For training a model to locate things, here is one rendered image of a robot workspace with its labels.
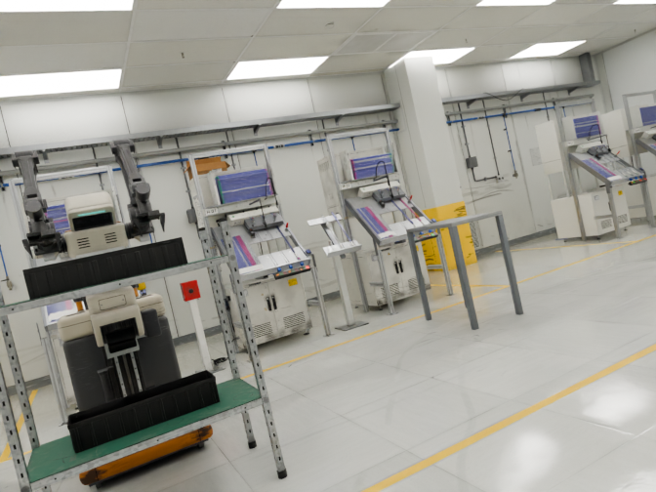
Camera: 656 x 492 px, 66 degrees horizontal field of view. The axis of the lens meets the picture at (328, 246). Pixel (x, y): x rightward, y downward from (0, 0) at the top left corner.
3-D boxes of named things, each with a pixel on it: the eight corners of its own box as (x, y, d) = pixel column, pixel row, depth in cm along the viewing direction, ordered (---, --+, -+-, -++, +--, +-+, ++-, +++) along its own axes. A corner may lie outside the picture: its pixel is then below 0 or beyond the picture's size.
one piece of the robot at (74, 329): (84, 427, 286) (49, 283, 283) (181, 393, 310) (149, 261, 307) (85, 444, 256) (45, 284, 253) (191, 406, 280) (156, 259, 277)
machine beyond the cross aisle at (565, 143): (661, 225, 675) (633, 84, 668) (623, 238, 640) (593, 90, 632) (573, 233, 798) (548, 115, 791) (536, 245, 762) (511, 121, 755)
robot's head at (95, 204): (68, 220, 254) (61, 195, 245) (112, 212, 264) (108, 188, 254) (72, 237, 245) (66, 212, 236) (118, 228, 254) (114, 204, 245)
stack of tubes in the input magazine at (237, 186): (273, 194, 493) (266, 167, 492) (223, 203, 471) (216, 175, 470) (269, 196, 504) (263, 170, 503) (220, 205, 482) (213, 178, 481)
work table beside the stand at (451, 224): (474, 330, 368) (451, 223, 365) (426, 320, 435) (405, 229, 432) (523, 313, 383) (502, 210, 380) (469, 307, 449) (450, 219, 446)
